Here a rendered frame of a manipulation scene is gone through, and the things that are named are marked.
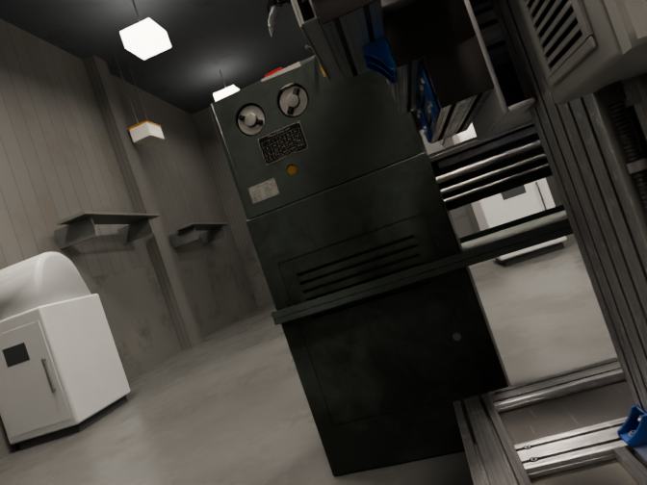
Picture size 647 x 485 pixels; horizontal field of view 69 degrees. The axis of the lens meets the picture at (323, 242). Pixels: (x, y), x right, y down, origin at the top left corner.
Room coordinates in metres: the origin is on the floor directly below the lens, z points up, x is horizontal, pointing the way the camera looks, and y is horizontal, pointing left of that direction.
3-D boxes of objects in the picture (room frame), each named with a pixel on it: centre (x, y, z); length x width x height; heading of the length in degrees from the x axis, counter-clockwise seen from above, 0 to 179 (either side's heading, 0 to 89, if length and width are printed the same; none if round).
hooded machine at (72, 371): (3.95, 2.45, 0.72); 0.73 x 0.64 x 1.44; 170
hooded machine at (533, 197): (4.66, -1.86, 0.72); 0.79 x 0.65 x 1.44; 172
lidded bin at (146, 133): (7.19, 2.01, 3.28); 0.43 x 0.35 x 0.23; 170
